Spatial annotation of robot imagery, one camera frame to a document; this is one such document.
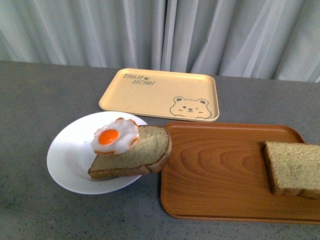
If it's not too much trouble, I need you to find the bread slice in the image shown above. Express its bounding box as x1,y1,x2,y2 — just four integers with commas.
88,125,172,179
263,141,320,200

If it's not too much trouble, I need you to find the brown wood-grain tray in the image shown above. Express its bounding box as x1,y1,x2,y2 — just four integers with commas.
160,121,320,224

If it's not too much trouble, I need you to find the beige bear cartoon tray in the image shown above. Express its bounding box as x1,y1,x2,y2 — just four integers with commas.
99,68,220,122

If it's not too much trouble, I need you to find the grey pleated curtain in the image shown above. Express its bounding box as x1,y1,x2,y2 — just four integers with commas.
0,0,320,83

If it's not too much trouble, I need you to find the white round plate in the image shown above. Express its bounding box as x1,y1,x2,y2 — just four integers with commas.
46,111,147,195

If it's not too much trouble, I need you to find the toy fried egg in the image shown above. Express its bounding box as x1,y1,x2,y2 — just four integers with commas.
91,117,140,155

